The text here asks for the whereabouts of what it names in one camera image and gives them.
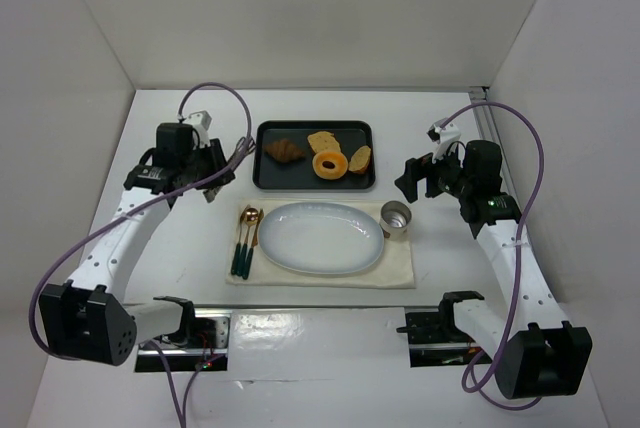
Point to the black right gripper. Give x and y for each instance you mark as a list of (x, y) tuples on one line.
[(430, 176)]

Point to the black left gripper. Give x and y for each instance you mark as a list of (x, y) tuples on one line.
[(214, 168)]

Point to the metal tongs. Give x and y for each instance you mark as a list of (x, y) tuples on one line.
[(235, 160)]

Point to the orange glazed donut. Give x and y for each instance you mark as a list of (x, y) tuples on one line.
[(330, 165)]

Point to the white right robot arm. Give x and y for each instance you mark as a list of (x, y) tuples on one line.
[(536, 350)]

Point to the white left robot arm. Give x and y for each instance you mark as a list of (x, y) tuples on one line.
[(84, 318)]

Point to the small bread loaf half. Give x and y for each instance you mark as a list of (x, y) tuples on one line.
[(360, 160)]

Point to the round bread slice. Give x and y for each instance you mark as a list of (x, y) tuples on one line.
[(323, 141)]

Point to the stainless steel cup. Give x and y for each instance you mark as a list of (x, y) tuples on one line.
[(395, 218)]

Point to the brown croissant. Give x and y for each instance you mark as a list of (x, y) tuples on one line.
[(284, 151)]

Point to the black baking tray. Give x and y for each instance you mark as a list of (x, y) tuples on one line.
[(314, 155)]

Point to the light blue oval plate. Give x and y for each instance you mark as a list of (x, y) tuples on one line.
[(321, 238)]

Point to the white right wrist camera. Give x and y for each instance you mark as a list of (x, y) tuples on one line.
[(444, 134)]

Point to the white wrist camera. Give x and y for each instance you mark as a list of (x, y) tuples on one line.
[(444, 134), (200, 122)]

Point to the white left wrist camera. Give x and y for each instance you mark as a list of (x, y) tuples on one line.
[(200, 122)]

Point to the gold spoon green handle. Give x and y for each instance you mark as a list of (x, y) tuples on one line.
[(248, 218)]

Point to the gold knife green handle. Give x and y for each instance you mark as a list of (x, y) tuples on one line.
[(254, 240)]

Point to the gold fork green handle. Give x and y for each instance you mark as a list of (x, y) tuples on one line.
[(249, 256)]

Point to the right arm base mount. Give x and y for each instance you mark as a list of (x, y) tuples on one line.
[(430, 344)]

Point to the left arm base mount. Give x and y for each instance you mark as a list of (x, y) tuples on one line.
[(206, 348)]

